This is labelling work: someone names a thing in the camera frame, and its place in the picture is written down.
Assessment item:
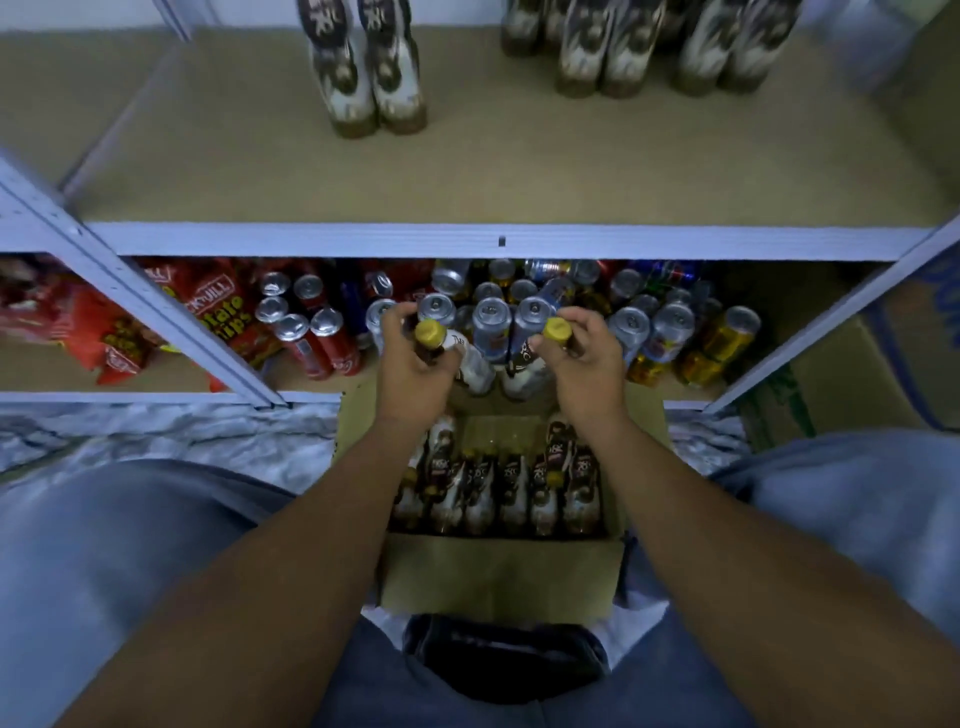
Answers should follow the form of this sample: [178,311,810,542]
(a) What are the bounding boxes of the Kopiko bottle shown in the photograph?
[412,316,498,399]
[501,315,576,404]

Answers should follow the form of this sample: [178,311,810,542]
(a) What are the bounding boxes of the brown cardboard box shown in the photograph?
[331,372,674,629]

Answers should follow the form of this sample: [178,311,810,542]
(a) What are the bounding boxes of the person's grey trousers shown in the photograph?
[0,427,960,728]

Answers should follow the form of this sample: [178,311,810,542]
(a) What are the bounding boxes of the person's right hand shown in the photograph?
[529,306,633,446]

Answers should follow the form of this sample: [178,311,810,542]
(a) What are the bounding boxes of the person's left hand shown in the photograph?
[370,301,465,440]

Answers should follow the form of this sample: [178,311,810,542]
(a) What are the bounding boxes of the white metal shelving rack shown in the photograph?
[0,0,960,414]

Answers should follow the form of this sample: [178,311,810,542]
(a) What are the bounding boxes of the person's right forearm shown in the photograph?
[585,423,960,728]

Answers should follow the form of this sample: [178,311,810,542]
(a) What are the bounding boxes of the row of silver cans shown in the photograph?
[246,258,765,390]

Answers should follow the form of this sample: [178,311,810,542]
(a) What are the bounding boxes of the plain brown carton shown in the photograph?
[735,318,905,452]

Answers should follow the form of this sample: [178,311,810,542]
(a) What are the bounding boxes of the person's left forearm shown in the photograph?
[60,420,422,728]

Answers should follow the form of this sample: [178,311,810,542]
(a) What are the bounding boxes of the black plastic stool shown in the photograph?
[402,610,612,705]

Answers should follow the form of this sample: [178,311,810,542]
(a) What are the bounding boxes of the red snack packet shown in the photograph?
[0,255,164,389]

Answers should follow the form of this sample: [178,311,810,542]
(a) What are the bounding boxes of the group of Kopiko coffee bottles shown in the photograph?
[294,0,806,141]

